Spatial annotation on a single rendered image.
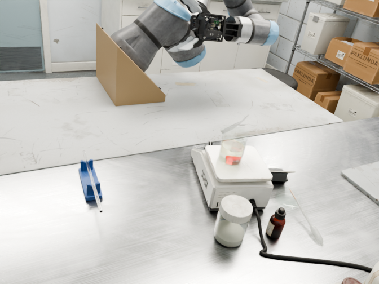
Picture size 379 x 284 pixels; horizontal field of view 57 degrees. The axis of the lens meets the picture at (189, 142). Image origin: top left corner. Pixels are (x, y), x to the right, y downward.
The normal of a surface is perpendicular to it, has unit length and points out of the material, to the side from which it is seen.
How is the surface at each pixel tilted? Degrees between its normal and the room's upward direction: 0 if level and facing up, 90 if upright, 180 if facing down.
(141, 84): 90
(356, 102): 93
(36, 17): 90
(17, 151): 0
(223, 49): 90
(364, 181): 0
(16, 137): 0
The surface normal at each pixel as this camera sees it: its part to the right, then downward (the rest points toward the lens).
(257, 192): 0.19, 0.54
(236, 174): 0.14, -0.84
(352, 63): -0.90, 0.14
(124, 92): 0.45, 0.53
